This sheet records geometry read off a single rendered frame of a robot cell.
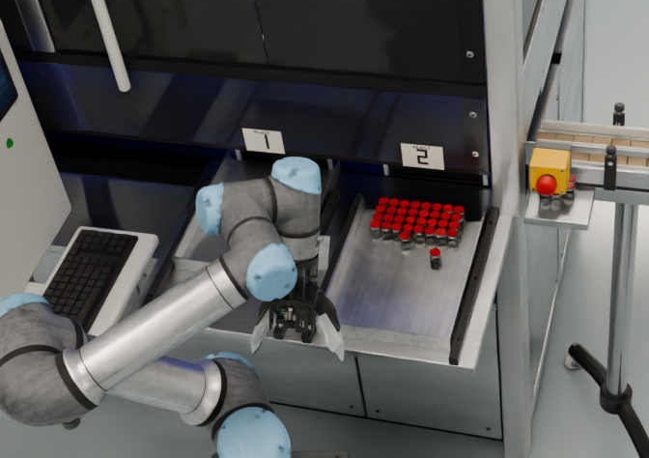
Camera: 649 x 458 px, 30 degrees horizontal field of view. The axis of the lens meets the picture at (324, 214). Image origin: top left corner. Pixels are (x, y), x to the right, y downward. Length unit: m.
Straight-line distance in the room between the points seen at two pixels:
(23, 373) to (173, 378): 0.32
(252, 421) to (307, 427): 1.26
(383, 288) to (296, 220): 0.55
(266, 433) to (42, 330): 0.41
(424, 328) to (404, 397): 0.77
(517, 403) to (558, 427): 0.29
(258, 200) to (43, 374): 0.40
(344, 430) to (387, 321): 0.99
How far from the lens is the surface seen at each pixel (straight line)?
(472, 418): 3.06
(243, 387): 2.10
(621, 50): 4.38
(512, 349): 2.81
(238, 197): 1.81
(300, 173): 1.83
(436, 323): 2.31
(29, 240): 2.68
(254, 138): 2.53
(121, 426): 3.42
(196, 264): 2.47
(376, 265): 2.42
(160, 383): 2.02
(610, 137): 2.60
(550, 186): 2.38
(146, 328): 1.75
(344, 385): 3.08
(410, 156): 2.44
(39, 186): 2.69
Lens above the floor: 2.63
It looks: 43 degrees down
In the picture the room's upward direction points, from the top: 10 degrees counter-clockwise
